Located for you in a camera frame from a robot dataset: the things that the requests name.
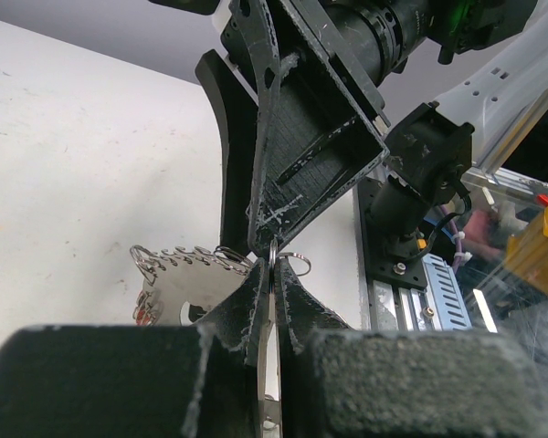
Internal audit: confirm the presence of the white slotted cable duct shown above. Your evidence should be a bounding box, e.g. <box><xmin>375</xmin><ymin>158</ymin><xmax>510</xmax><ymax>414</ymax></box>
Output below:
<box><xmin>422</xmin><ymin>255</ymin><xmax>472</xmax><ymax>330</ymax></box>

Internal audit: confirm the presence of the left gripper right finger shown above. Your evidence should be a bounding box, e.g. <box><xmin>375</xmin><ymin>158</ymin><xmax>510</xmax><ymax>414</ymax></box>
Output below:
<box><xmin>273</xmin><ymin>260</ymin><xmax>548</xmax><ymax>437</ymax></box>

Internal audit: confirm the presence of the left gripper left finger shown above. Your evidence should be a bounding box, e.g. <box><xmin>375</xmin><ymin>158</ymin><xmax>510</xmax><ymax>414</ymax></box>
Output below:
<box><xmin>0</xmin><ymin>259</ymin><xmax>269</xmax><ymax>437</ymax></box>

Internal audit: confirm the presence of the metal disc with keyrings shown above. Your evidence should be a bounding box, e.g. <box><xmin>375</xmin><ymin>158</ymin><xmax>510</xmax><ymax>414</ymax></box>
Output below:
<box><xmin>130</xmin><ymin>239</ymin><xmax>312</xmax><ymax>425</ymax></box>

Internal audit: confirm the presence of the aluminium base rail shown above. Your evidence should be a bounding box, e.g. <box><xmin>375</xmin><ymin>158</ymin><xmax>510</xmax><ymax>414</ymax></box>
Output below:
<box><xmin>355</xmin><ymin>189</ymin><xmax>436</xmax><ymax>331</ymax></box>

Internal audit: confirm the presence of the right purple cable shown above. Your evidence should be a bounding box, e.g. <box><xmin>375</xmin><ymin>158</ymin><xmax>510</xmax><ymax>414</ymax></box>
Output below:
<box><xmin>436</xmin><ymin>200</ymin><xmax>474</xmax><ymax>275</ymax></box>

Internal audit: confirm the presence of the red tag key on disc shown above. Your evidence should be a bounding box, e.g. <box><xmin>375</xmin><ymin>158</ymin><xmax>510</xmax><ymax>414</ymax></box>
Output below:
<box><xmin>132</xmin><ymin>290</ymin><xmax>163</xmax><ymax>326</ymax></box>

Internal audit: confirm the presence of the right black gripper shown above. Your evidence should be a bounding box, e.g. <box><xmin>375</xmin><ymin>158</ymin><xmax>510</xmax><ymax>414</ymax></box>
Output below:
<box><xmin>195</xmin><ymin>1</ymin><xmax>391</xmax><ymax>256</ymax></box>

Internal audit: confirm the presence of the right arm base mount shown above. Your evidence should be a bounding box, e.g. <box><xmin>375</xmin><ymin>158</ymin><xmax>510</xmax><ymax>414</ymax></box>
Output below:
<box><xmin>356</xmin><ymin>176</ymin><xmax>428</xmax><ymax>290</ymax></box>

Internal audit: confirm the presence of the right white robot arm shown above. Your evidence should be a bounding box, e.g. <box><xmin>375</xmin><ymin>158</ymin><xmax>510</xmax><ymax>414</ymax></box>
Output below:
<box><xmin>196</xmin><ymin>1</ymin><xmax>548</xmax><ymax>256</ymax></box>

